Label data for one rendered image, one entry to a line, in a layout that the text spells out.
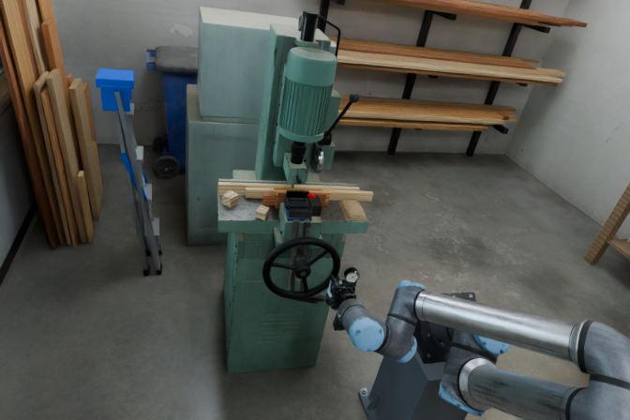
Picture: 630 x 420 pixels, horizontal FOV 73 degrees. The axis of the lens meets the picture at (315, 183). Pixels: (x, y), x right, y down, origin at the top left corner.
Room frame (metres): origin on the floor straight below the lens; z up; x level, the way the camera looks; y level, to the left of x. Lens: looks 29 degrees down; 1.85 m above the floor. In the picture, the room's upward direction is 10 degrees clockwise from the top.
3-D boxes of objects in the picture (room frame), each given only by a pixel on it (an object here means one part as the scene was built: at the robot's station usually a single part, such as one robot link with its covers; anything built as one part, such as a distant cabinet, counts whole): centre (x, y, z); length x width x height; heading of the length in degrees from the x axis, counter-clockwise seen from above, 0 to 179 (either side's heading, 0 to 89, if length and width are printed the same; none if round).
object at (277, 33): (1.81, 0.18, 1.16); 0.22 x 0.22 x 0.72; 17
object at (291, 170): (1.55, 0.09, 1.03); 0.14 x 0.07 x 0.09; 17
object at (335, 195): (1.56, 0.01, 0.92); 0.55 x 0.02 x 0.04; 107
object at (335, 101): (1.78, 0.01, 1.23); 0.09 x 0.08 x 0.15; 17
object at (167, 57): (3.20, 1.09, 0.48); 0.64 x 0.54 x 0.97; 113
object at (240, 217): (1.43, 0.06, 0.87); 0.61 x 0.30 x 0.06; 107
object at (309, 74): (1.53, 0.09, 1.35); 0.18 x 0.18 x 0.31
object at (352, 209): (1.52, -0.17, 0.92); 0.14 x 0.09 x 0.04; 17
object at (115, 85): (1.94, 0.96, 0.58); 0.27 x 0.25 x 1.16; 113
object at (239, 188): (1.55, 0.09, 0.93); 0.60 x 0.02 x 0.05; 107
